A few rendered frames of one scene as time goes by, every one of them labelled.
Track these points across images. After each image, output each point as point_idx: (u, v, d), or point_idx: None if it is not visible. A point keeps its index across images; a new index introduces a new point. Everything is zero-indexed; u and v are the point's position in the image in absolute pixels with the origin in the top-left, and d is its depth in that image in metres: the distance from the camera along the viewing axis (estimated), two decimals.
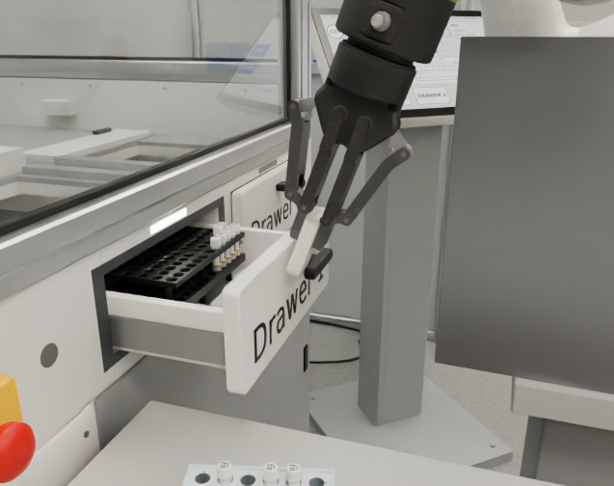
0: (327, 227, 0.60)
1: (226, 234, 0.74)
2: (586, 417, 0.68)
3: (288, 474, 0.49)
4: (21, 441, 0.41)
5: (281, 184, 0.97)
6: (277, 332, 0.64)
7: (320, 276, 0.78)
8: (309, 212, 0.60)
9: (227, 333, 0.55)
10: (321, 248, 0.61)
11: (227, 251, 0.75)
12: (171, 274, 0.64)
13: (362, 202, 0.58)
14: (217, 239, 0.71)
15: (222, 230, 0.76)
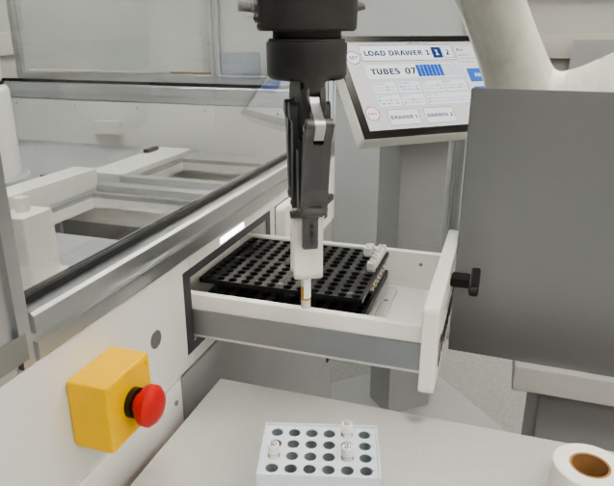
0: (303, 222, 0.59)
1: (380, 255, 0.85)
2: (573, 391, 0.84)
3: (343, 428, 0.65)
4: (159, 397, 0.57)
5: None
6: (442, 340, 0.75)
7: None
8: None
9: (425, 342, 0.66)
10: (304, 246, 0.60)
11: None
12: (352, 291, 0.75)
13: (302, 188, 0.56)
14: (376, 259, 0.83)
15: (372, 251, 0.88)
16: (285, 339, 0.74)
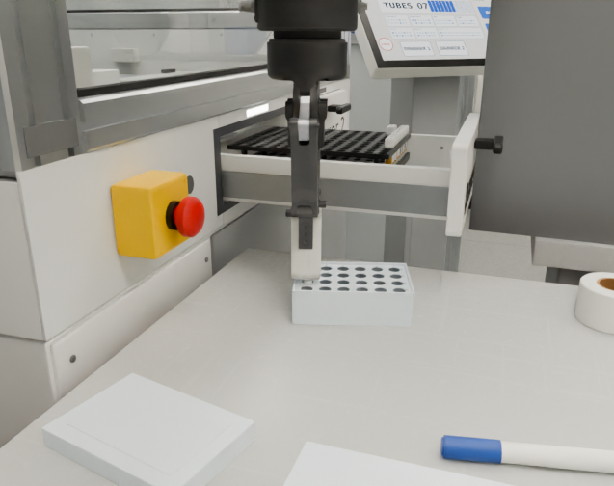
0: (298, 222, 0.59)
1: (403, 131, 0.87)
2: (592, 263, 0.85)
3: None
4: (200, 208, 0.58)
5: (332, 105, 1.15)
6: (467, 199, 0.77)
7: None
8: None
9: (453, 181, 0.68)
10: (298, 245, 0.60)
11: (402, 146, 0.88)
12: (379, 150, 0.77)
13: (291, 187, 0.56)
14: (400, 131, 0.84)
15: (394, 130, 0.89)
16: None
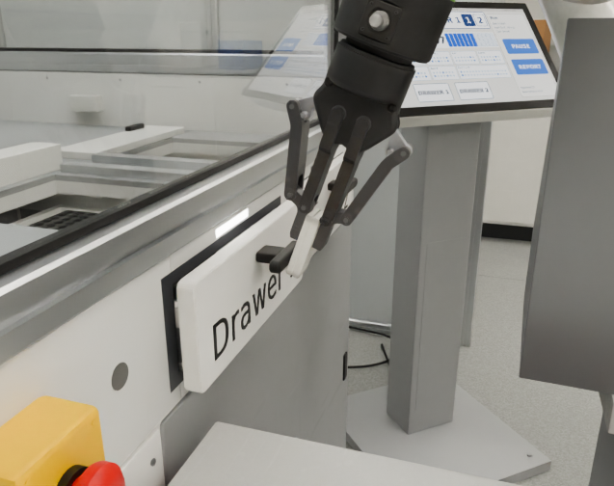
0: (327, 227, 0.60)
1: None
2: None
3: None
4: (113, 485, 0.34)
5: (333, 183, 0.91)
6: (241, 328, 0.61)
7: None
8: (309, 212, 0.60)
9: (183, 328, 0.52)
10: (321, 248, 0.61)
11: None
12: None
13: (362, 202, 0.58)
14: None
15: None
16: None
